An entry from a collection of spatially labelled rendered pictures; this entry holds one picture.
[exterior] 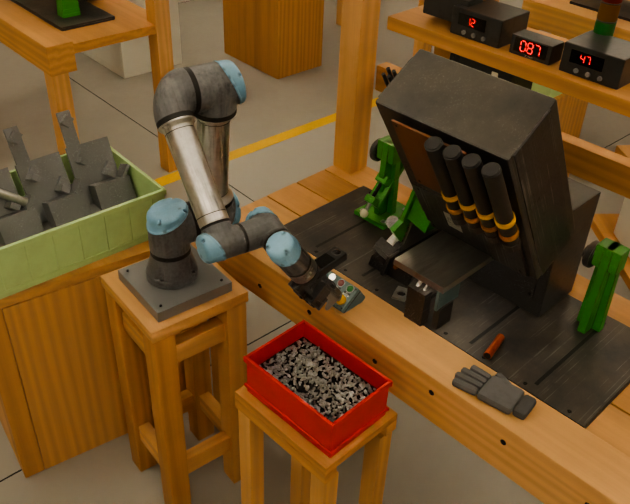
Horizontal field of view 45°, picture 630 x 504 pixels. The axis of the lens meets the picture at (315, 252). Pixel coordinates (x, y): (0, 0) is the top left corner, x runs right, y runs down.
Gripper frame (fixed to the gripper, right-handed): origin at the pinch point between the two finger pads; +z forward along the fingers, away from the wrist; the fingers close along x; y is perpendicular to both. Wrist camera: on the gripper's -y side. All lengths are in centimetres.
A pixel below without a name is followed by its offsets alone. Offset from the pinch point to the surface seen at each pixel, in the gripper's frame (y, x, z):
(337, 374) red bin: 17.3, 16.6, -4.3
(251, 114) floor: -94, -253, 183
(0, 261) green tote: 50, -79, -31
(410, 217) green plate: -29.2, 3.7, -0.7
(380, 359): 6.8, 17.6, 8.4
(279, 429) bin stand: 36.8, 14.5, -7.3
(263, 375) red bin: 28.7, 6.0, -15.0
